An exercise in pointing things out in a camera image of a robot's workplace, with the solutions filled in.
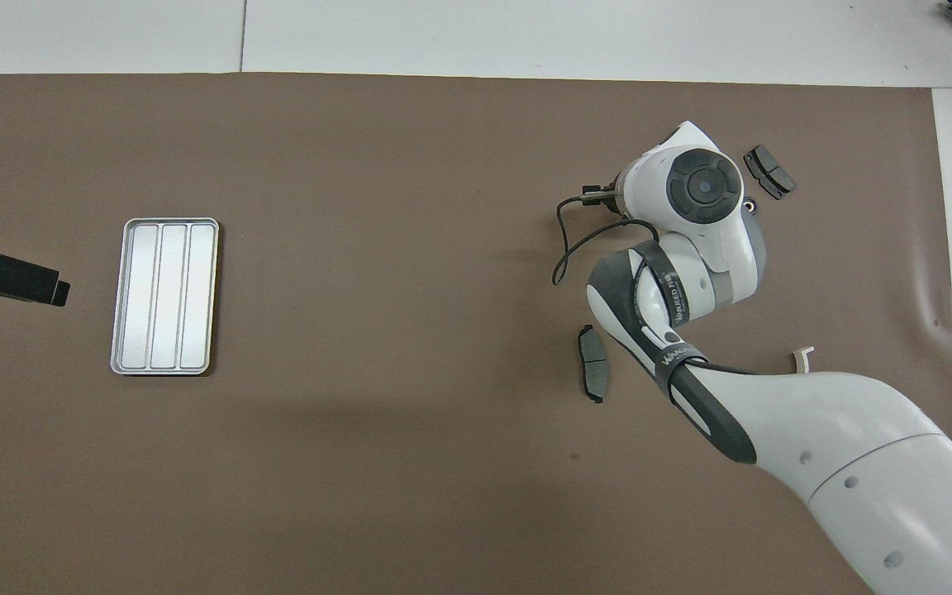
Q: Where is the silver metal tray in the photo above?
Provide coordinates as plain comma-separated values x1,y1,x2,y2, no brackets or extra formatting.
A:
110,217,221,377

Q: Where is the short grey brake pad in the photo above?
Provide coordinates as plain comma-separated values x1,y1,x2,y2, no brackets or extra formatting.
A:
743,145,797,201

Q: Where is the long grey brake pad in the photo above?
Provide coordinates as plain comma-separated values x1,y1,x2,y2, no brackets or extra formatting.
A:
578,324,611,405

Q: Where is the brown table mat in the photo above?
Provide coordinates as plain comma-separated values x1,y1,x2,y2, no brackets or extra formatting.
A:
0,73,952,595

